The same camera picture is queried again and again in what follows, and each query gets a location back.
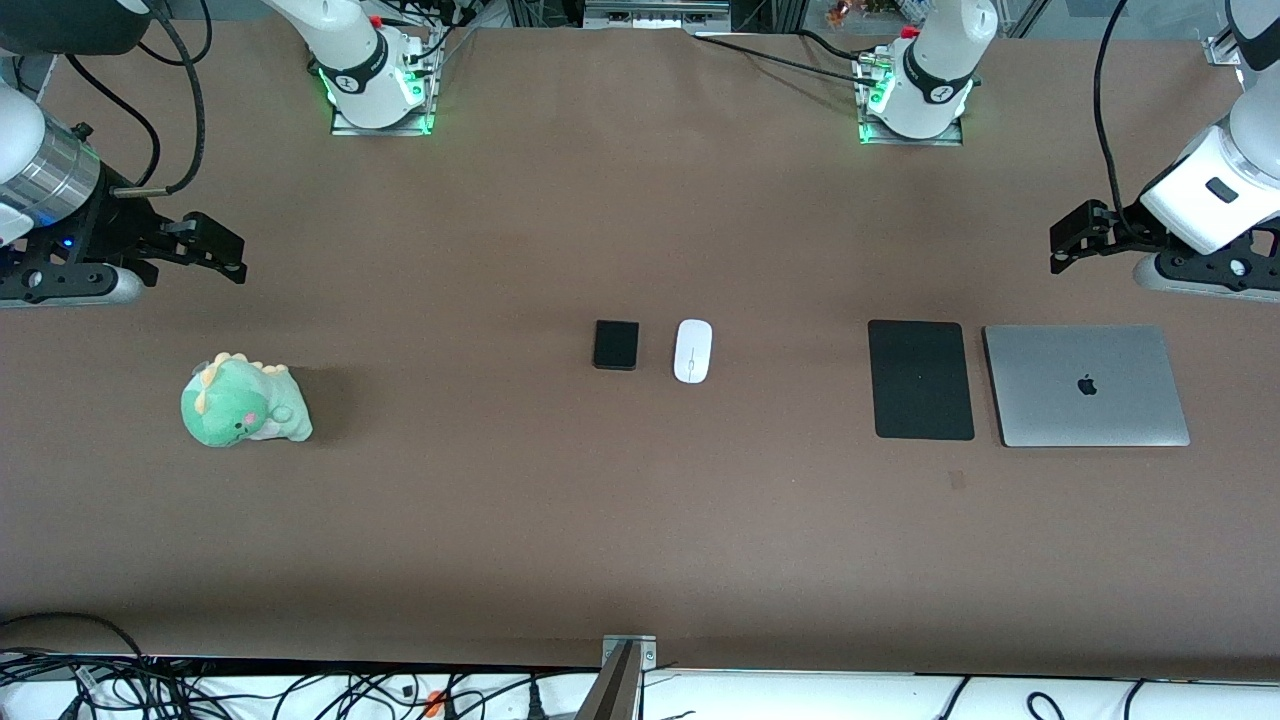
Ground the white computer mouse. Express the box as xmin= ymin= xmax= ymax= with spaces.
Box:
xmin=673 ymin=319 xmax=714 ymax=385

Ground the black mouse pad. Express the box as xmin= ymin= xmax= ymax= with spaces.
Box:
xmin=867 ymin=319 xmax=976 ymax=442

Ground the grey closed laptop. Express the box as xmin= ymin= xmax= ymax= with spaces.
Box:
xmin=982 ymin=323 xmax=1192 ymax=449

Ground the green plush dinosaur toy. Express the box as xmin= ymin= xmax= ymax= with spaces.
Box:
xmin=180 ymin=351 xmax=314 ymax=448

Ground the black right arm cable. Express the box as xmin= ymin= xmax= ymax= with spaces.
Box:
xmin=60 ymin=0 xmax=213 ymax=198

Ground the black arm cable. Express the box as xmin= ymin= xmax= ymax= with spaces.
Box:
xmin=60 ymin=0 xmax=213 ymax=198
xmin=1093 ymin=0 xmax=1143 ymax=229

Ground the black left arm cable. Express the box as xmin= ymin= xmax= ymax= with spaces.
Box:
xmin=1093 ymin=0 xmax=1143 ymax=229

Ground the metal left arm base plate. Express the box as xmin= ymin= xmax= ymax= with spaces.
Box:
xmin=859 ymin=116 xmax=965 ymax=148

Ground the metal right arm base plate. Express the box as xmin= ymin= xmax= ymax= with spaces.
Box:
xmin=329 ymin=95 xmax=435 ymax=137

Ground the short black table cable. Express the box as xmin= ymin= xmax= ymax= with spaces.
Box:
xmin=797 ymin=28 xmax=866 ymax=63

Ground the long black table cable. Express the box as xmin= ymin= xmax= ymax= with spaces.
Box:
xmin=688 ymin=34 xmax=883 ymax=89

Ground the black looped floor cable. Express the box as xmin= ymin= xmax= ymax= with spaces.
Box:
xmin=0 ymin=611 xmax=151 ymax=669

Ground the aluminium frame rail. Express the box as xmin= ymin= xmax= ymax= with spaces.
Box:
xmin=583 ymin=0 xmax=734 ymax=32

